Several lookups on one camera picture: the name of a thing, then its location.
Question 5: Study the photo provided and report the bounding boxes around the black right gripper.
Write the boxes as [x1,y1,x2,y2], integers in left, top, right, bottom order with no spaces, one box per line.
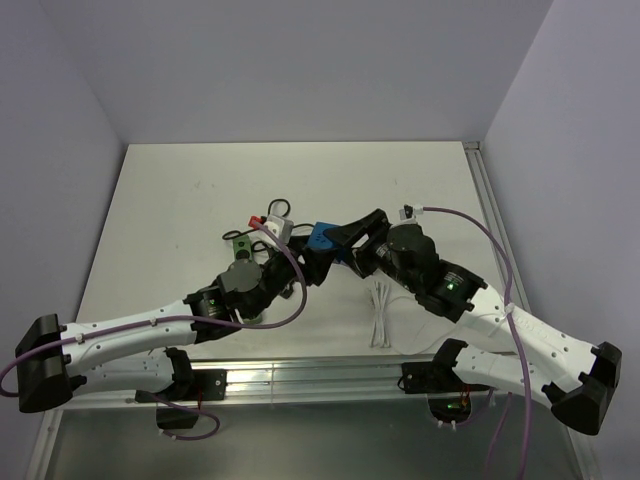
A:
[323,208,420,293]

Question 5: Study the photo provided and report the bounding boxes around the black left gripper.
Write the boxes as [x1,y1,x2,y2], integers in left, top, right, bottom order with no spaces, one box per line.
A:
[246,236,338,319]

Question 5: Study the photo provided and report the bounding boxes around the blue cube socket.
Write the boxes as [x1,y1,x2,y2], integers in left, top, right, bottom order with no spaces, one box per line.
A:
[306,222,346,264]

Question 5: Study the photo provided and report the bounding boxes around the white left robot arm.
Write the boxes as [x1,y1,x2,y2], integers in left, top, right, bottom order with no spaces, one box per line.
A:
[11,245,339,413]

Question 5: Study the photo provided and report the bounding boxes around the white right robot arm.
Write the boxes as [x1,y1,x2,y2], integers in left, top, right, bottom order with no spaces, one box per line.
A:
[324,209,622,436]

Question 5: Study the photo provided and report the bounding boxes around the green power strip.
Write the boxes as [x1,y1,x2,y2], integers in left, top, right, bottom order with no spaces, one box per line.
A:
[232,234,263,325]

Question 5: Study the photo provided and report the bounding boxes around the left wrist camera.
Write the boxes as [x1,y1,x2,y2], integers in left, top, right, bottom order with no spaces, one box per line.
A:
[248,215,294,245]

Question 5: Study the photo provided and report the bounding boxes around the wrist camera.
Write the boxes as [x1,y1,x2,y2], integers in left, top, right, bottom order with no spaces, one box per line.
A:
[399,204,424,223]
[248,215,294,245]

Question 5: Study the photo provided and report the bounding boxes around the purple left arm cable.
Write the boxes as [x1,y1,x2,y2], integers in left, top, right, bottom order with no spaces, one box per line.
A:
[0,222,309,442]

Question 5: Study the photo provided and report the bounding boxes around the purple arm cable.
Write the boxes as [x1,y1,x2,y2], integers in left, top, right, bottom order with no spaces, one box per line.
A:
[422,205,534,480]
[0,222,309,442]

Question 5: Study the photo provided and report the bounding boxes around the white power strip cord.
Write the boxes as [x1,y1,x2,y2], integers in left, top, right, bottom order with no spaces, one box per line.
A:
[365,279,396,349]

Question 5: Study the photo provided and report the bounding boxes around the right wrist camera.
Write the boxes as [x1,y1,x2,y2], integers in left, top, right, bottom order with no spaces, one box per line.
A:
[399,204,424,223]

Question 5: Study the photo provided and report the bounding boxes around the black power cord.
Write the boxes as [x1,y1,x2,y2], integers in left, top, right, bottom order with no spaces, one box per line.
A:
[221,197,321,261]

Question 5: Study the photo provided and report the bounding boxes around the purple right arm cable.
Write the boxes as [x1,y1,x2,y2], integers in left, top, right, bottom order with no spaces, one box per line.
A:
[422,205,534,480]

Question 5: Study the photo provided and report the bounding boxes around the aluminium table frame rail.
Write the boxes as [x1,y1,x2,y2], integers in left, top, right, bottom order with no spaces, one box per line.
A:
[29,140,601,480]

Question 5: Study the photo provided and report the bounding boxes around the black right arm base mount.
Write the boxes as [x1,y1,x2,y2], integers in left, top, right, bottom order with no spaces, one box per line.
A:
[396,361,494,430]

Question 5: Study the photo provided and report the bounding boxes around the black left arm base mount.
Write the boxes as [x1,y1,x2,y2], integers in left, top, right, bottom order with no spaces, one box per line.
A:
[134,369,227,441]

